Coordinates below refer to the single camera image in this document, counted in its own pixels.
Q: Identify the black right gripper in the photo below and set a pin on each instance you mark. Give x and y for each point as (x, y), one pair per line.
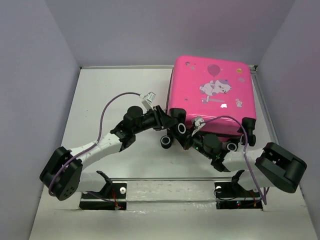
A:
(184, 140)

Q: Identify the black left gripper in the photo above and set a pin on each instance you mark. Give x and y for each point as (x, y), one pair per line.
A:
(163, 121)

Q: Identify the pink hard-shell suitcase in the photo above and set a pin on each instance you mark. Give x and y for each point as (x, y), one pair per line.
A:
(219, 91)

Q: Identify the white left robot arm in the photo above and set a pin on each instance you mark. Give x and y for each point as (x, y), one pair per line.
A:
(62, 173)

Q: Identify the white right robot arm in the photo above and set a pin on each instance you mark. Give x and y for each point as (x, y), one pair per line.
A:
(233, 161)

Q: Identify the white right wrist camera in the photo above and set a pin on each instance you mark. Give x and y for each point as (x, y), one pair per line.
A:
(197, 124)

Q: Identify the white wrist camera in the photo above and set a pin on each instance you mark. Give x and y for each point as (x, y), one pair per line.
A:
(147, 100)
(197, 124)

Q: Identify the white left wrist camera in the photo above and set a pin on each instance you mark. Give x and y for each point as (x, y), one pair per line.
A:
(147, 100)

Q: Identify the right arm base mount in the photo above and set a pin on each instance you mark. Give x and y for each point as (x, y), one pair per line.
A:
(234, 197)

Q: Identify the aluminium table rail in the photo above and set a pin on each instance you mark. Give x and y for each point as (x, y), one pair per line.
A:
(265, 105)

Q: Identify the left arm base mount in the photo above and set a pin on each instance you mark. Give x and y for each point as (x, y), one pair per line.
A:
(110, 195)

